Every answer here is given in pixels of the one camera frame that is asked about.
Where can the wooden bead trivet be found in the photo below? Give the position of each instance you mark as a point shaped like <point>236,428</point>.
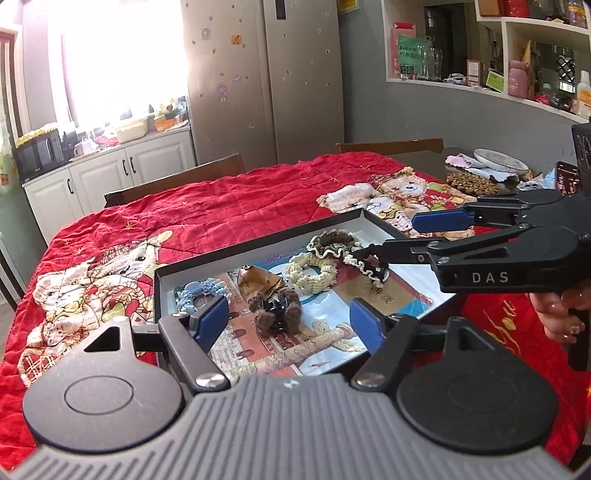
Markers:
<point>471,183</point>

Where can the clear drinking glasses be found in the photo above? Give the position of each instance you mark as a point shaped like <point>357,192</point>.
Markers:
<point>433,62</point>

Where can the bright window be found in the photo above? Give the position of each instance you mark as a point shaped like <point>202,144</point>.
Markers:
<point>120,60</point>

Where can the white orange-label bottle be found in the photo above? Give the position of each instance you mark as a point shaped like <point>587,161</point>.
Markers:
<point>584,94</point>

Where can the cream crochet scrunchie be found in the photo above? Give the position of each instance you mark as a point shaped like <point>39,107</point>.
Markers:
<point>309,277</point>

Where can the black microwave oven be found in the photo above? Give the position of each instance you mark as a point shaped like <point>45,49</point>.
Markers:
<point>39,152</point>

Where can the yellow wall poster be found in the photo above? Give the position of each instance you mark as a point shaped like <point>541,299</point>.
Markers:
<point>347,5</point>

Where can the pink bottle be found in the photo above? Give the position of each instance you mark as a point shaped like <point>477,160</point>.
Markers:
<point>519,81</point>

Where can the pink cloth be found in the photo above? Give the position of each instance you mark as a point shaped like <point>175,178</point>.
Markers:
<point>459,161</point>

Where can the clear plastic bag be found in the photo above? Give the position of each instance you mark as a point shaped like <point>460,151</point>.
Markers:
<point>538,182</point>

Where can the brown cream-ruffled scrunchie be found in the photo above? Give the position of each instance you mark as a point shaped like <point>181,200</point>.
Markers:
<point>332,241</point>

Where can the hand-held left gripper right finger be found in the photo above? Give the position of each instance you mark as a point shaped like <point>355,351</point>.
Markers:
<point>367,319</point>

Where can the black shallow box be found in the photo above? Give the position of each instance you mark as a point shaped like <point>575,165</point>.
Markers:
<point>161,295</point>

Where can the cream storage box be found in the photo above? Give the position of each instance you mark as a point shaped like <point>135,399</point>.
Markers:
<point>131,130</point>

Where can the blue crochet scrunchie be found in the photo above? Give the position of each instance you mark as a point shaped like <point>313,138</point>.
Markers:
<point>198,290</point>

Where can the person's right hand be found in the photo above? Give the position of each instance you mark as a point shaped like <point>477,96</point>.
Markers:
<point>554,314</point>

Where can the white ceramic plate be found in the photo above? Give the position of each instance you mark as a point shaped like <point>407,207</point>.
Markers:
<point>501,158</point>

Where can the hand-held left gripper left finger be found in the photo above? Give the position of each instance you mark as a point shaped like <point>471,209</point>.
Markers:
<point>213,318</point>

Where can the gold foil wrapper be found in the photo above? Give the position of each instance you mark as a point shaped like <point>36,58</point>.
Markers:
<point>258,279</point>

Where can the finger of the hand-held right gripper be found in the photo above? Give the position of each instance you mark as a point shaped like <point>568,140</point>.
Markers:
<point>438,220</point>
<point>406,251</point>

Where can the silver double-door refrigerator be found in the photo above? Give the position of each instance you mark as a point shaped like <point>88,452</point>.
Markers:
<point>263,83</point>

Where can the red printed blanket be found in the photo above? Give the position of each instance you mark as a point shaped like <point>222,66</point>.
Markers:
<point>221,198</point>

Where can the illustrated textbook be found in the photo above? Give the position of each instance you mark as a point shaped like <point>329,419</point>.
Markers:
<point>323,337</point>

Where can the brown fuzzy hair clip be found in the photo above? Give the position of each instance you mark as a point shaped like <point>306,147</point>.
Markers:
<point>272,314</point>

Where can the black smartphone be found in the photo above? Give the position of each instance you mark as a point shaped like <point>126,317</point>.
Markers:
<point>568,177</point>

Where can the white kitchen cabinet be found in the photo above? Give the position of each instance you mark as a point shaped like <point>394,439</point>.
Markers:
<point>101,180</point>

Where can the brown-framed glass door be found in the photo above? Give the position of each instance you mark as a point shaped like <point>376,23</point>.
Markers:
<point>9,138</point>

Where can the dark wooden chair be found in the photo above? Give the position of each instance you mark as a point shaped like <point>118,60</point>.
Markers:
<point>388,145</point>
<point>184,177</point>

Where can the white wall shelf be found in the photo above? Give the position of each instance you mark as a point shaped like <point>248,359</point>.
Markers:
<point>503,50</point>

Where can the green sign card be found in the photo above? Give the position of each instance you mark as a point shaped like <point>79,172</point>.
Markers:
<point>412,55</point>

